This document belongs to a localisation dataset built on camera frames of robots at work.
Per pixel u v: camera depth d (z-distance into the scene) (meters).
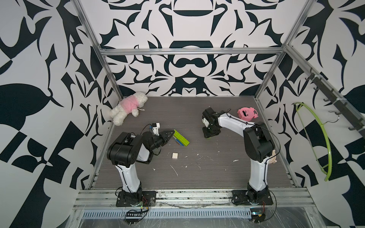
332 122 0.59
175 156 0.87
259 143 0.53
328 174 0.60
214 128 0.82
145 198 0.73
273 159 0.85
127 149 0.51
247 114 1.05
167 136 0.85
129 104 1.04
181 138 0.89
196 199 0.75
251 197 0.66
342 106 0.55
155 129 0.87
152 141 0.78
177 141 0.91
